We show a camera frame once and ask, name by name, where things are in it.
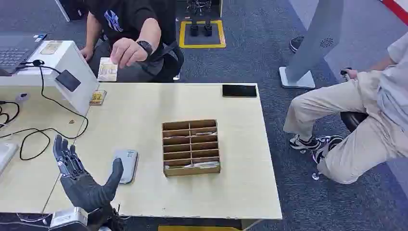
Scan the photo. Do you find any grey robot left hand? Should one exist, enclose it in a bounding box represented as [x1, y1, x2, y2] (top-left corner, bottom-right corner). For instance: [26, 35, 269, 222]
[52, 134, 124, 213]

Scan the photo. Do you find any person's right hand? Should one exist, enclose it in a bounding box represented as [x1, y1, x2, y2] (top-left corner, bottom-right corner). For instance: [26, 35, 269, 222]
[79, 46, 95, 62]

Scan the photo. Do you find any person's left hand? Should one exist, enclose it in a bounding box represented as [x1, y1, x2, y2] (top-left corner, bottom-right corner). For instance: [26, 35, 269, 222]
[110, 38, 149, 69]

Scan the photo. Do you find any pale printed card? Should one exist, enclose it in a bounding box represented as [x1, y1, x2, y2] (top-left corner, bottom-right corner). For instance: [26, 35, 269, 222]
[97, 57, 118, 83]

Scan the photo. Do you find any black wristwatch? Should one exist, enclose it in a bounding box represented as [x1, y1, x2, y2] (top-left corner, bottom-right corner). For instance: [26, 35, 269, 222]
[137, 40, 154, 56]

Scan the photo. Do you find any white slanted box stand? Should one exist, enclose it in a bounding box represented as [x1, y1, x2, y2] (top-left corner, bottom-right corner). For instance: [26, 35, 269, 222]
[0, 40, 100, 116]

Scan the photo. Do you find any black card reader pad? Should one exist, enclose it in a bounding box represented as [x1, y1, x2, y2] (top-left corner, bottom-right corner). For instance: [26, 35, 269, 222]
[55, 69, 82, 93]

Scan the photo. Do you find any person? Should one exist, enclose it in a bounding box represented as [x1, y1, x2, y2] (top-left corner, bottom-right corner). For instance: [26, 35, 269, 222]
[283, 32, 408, 186]
[79, 0, 179, 84]

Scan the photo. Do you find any beige card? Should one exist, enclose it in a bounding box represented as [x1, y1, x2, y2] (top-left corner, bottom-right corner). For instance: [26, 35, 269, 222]
[39, 41, 63, 55]

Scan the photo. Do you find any yellow printed card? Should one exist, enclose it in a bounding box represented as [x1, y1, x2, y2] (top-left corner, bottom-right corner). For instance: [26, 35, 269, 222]
[89, 90, 107, 106]

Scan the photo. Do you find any black office chair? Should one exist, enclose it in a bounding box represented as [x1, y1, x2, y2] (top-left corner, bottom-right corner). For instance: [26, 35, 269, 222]
[140, 40, 185, 84]

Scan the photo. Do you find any black stool with chrome base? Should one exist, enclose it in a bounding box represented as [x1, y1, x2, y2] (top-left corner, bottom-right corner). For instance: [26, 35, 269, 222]
[299, 111, 369, 181]

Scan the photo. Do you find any grey flat card reader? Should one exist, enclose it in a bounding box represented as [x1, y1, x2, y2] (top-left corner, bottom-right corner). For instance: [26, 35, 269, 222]
[112, 149, 139, 185]

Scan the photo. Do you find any grey standing sign panel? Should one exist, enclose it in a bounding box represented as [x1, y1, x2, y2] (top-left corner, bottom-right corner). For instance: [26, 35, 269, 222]
[279, 0, 345, 90]

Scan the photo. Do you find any black shoe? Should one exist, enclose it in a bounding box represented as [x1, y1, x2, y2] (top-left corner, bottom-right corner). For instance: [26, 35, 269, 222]
[288, 36, 306, 54]

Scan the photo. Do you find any black robot foot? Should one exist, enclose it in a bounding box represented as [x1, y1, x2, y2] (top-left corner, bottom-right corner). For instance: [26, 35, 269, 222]
[204, 13, 213, 37]
[190, 13, 200, 37]

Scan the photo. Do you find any dark grey laptop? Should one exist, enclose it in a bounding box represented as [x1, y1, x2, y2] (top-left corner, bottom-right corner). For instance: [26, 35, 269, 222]
[0, 31, 48, 77]

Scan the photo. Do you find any black and white sneaker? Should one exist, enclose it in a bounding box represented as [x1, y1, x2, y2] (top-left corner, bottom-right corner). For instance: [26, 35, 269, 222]
[289, 134, 321, 151]
[312, 135, 344, 165]

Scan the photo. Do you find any white flat device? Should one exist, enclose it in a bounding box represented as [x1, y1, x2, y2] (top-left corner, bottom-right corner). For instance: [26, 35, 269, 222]
[0, 142, 19, 174]

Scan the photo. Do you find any wooden slotted card box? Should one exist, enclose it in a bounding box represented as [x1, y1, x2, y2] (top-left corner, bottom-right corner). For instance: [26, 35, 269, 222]
[161, 119, 221, 178]

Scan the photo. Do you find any black phone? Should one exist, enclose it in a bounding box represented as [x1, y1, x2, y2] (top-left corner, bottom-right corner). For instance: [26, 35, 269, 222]
[222, 84, 258, 98]

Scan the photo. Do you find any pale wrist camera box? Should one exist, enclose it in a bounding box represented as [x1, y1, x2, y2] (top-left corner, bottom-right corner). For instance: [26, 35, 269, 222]
[49, 207, 89, 231]

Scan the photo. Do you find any black cable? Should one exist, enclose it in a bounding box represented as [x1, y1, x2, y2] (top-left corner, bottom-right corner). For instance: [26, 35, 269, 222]
[0, 101, 21, 129]
[0, 59, 89, 161]

